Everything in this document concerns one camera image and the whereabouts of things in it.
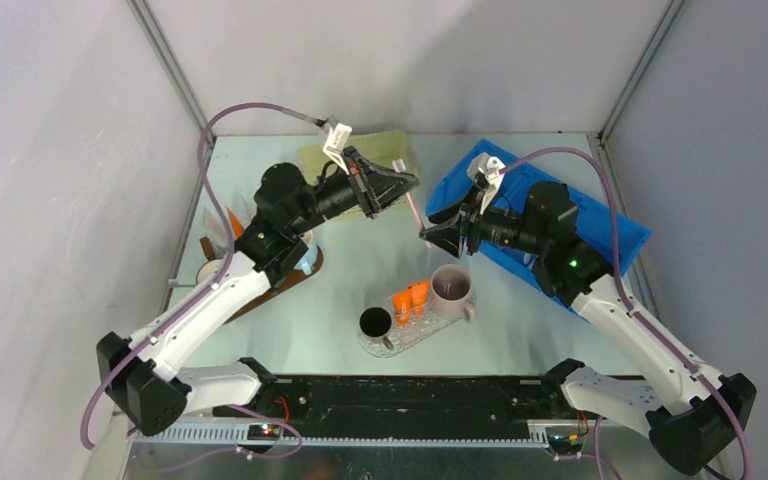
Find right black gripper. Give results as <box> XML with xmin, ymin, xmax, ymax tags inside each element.
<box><xmin>419</xmin><ymin>181</ymin><xmax>547</xmax><ymax>259</ymax></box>

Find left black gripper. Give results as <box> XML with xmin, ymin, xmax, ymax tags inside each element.
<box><xmin>287</xmin><ymin>146</ymin><xmax>418</xmax><ymax>237</ymax></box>

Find pink mug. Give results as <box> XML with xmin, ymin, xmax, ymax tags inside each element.
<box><xmin>429</xmin><ymin>264</ymin><xmax>477</xmax><ymax>323</ymax></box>

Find orange toothpaste tube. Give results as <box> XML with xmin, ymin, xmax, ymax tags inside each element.
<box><xmin>391</xmin><ymin>289</ymin><xmax>412</xmax><ymax>327</ymax></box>
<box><xmin>226</xmin><ymin>208</ymin><xmax>245</xmax><ymax>239</ymax></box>
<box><xmin>408</xmin><ymin>280</ymin><xmax>430</xmax><ymax>315</ymax></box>

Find clear textured plastic box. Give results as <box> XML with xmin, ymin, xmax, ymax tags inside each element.
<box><xmin>388</xmin><ymin>280</ymin><xmax>437</xmax><ymax>332</ymax></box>

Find light blue mug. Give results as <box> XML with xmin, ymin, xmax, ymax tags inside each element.
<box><xmin>294</xmin><ymin>231</ymin><xmax>319</xmax><ymax>276</ymax></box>

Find white toothpaste tube black cap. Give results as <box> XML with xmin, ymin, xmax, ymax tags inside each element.
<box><xmin>235</xmin><ymin>198</ymin><xmax>256</xmax><ymax>225</ymax></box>

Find brown mug black inside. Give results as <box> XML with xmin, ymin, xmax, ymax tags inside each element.
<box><xmin>359</xmin><ymin>307</ymin><xmax>394</xmax><ymax>350</ymax></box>

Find white ribbed mug black rim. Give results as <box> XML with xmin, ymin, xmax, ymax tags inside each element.
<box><xmin>196</xmin><ymin>258</ymin><xmax>223</xmax><ymax>284</ymax></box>

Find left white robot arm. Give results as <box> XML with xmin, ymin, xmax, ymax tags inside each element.
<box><xmin>96</xmin><ymin>147</ymin><xmax>419</xmax><ymax>436</ymax></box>

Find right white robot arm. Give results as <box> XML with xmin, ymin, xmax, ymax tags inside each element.
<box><xmin>420</xmin><ymin>181</ymin><xmax>757</xmax><ymax>476</ymax></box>

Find clear textured oval tray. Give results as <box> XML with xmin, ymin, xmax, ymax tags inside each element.
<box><xmin>357</xmin><ymin>297</ymin><xmax>463</xmax><ymax>358</ymax></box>

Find brown wooden oval tray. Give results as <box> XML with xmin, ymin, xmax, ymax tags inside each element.
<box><xmin>199</xmin><ymin>236</ymin><xmax>324</xmax><ymax>323</ymax></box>

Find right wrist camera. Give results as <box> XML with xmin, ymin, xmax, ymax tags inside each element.
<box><xmin>467</xmin><ymin>153</ymin><xmax>506</xmax><ymax>214</ymax></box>

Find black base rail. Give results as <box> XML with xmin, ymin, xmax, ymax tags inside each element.
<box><xmin>243</xmin><ymin>375</ymin><xmax>597</xmax><ymax>442</ymax></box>

